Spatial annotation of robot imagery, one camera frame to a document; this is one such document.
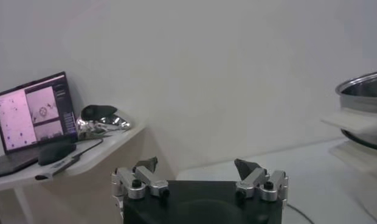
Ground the stainless steel steamer basket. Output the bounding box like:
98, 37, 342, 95
334, 70, 377, 115

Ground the steel steamer pot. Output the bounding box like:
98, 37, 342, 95
320, 108, 377, 174

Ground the open black laptop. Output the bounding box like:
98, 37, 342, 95
0, 71, 79, 179

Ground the thin black hub cable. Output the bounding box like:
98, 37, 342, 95
71, 138, 104, 161

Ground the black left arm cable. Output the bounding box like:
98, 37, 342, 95
285, 203, 317, 224

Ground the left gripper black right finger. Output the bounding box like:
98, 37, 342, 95
233, 158, 289, 202

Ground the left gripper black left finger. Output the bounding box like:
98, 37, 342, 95
111, 156, 170, 200

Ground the grey usb hub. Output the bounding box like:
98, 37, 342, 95
35, 153, 83, 181

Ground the shiny chrome black device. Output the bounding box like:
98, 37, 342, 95
76, 105, 132, 141

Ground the black computer mouse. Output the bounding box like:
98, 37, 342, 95
38, 141, 77, 167

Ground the white side table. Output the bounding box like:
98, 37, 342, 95
0, 124, 146, 224

